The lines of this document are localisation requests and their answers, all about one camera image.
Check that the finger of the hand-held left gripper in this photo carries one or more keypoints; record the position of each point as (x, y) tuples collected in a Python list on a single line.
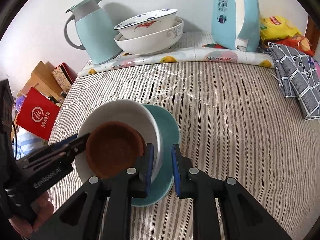
[(75, 148), (65, 140)]

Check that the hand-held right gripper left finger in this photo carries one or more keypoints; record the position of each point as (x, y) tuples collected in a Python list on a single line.
[(150, 165)]

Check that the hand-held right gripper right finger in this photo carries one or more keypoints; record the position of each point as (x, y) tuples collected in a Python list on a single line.
[(176, 170)]

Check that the brown bowl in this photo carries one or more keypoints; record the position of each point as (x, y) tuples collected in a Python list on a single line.
[(113, 150)]

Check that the blue oval dish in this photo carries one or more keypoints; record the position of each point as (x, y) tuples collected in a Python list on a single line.
[(165, 127)]

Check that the small white bowl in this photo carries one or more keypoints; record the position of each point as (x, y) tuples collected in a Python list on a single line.
[(117, 111)]

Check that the person's left hand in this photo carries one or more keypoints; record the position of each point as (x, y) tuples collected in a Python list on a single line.
[(41, 208)]

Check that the red paper bag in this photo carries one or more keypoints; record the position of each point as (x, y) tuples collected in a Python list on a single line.
[(37, 113)]

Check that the blue striped cloth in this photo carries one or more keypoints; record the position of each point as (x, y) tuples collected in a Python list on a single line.
[(25, 142)]

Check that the patterned gift box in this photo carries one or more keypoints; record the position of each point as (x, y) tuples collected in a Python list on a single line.
[(62, 78)]

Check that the cardboard box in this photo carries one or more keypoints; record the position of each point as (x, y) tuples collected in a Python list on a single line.
[(41, 76)]

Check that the striped quilted blanket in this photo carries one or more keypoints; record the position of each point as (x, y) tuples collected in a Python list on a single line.
[(225, 120)]

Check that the black device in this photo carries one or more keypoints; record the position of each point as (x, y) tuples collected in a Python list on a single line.
[(5, 105)]

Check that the fruit-print rolled tablecloth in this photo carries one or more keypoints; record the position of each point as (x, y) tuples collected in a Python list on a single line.
[(175, 58)]

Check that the teal thermos jug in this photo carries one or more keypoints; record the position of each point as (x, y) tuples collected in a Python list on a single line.
[(96, 35)]

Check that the large white bowl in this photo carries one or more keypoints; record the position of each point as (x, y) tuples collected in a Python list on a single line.
[(152, 45)]

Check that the floral white bowl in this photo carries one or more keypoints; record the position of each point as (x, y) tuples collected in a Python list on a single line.
[(150, 26)]

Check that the grey checked cloth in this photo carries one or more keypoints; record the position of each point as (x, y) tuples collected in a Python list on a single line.
[(297, 77)]

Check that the blue electric kettle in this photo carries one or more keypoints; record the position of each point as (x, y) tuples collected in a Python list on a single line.
[(227, 17)]

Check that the yellow snack bag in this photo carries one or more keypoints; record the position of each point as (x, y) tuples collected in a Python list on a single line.
[(277, 27)]

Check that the red snack bag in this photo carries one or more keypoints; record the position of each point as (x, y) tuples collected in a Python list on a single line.
[(297, 43)]

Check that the wooden door frame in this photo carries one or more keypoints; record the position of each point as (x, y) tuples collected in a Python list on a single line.
[(312, 30)]

